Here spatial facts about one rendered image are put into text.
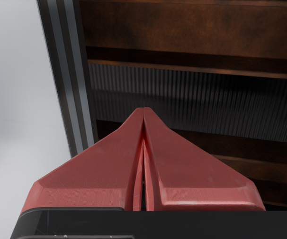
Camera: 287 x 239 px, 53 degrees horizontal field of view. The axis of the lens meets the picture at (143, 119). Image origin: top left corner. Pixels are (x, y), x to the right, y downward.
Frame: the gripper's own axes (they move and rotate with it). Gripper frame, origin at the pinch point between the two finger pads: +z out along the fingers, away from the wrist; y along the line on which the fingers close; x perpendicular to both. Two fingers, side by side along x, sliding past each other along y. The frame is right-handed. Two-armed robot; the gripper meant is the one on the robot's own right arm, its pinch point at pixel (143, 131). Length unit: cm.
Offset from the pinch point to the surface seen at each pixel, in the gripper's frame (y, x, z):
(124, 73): 3.6, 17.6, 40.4
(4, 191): 16.2, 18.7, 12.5
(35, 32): 7.9, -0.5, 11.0
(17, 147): 12.6, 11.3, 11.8
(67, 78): 6.4, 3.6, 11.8
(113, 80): 5.9, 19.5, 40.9
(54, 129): 8.0, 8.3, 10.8
